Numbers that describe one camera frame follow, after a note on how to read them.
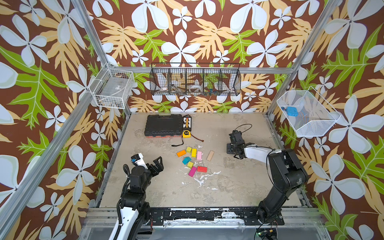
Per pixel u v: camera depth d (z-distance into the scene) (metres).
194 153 0.96
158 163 0.73
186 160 0.93
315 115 0.78
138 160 0.69
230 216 0.75
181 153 0.98
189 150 0.96
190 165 0.90
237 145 0.77
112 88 0.86
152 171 0.71
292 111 0.86
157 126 1.05
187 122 1.12
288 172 0.49
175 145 1.01
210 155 0.96
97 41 0.80
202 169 0.91
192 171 0.89
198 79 0.98
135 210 0.54
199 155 0.96
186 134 1.05
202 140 1.04
